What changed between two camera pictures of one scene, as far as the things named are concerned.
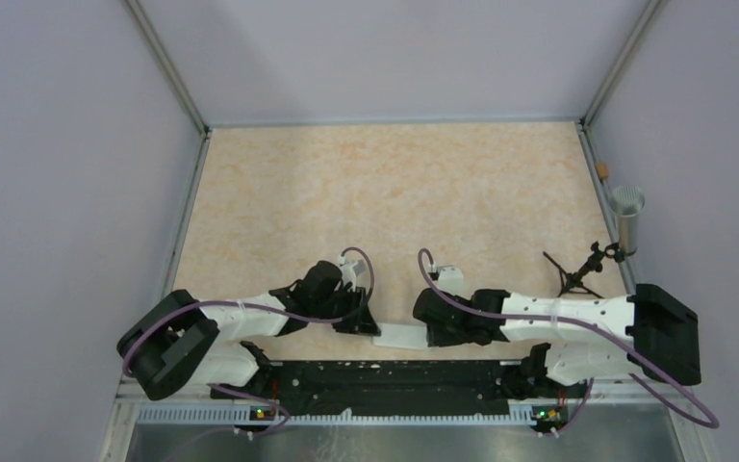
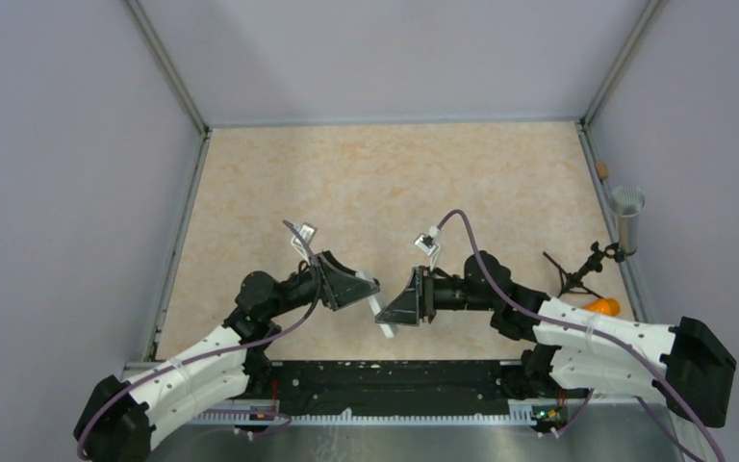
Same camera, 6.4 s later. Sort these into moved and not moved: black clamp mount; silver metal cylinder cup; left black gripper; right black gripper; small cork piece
Moved: left black gripper; right black gripper
Not moved: small cork piece; black clamp mount; silver metal cylinder cup
